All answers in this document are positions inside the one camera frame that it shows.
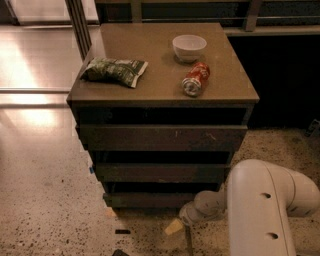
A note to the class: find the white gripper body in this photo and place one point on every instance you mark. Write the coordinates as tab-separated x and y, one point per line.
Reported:
189	213

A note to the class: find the metal railing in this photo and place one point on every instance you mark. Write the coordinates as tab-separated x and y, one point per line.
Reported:
253	26

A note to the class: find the brown drawer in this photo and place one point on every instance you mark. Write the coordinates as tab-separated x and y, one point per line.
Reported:
161	137
147	200
161	173

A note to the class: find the white ceramic bowl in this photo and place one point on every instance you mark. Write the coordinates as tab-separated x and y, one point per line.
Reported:
188	48

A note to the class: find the brown wooden drawer cabinet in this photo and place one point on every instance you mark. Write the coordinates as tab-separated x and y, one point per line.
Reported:
158	99

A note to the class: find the black floor tape strip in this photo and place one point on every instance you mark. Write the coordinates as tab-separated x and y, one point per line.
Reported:
122	231

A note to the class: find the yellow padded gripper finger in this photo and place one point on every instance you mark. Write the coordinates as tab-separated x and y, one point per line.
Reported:
175	226

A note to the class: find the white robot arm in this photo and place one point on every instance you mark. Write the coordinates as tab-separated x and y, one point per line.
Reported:
259	199

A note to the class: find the red soda can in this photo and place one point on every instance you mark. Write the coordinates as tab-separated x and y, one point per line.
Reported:
195	80

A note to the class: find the dark object bottom edge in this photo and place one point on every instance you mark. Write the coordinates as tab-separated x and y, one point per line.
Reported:
119	252

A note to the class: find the green chip bag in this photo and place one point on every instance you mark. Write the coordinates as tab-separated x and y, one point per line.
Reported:
126	72

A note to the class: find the blue tape piece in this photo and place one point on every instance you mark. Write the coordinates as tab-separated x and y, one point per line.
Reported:
91	169

